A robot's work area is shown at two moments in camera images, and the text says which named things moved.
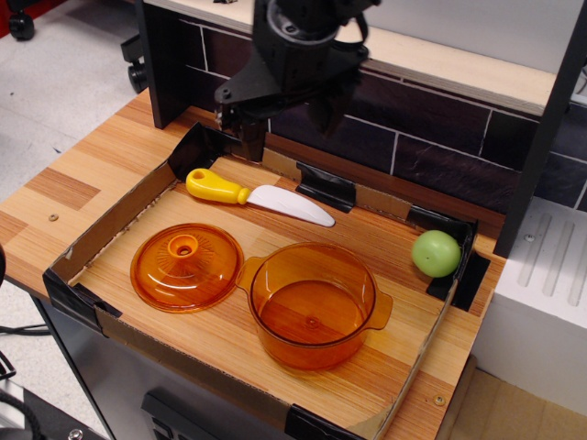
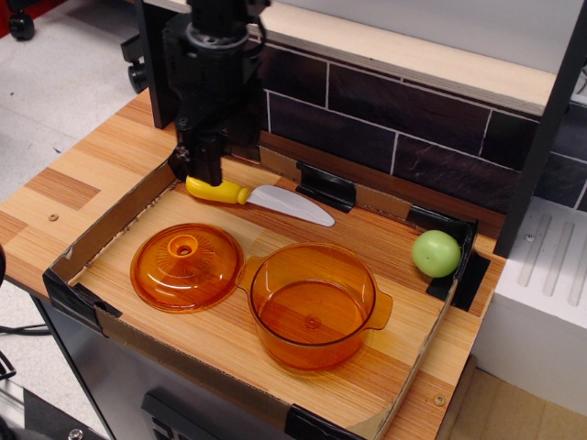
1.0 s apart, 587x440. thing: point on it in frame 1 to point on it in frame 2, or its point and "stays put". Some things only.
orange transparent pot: x=313 y=302 stays put
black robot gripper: x=298 y=45 to x=213 y=89
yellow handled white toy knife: x=209 y=185 stays put
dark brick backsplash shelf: x=478 y=107 stays put
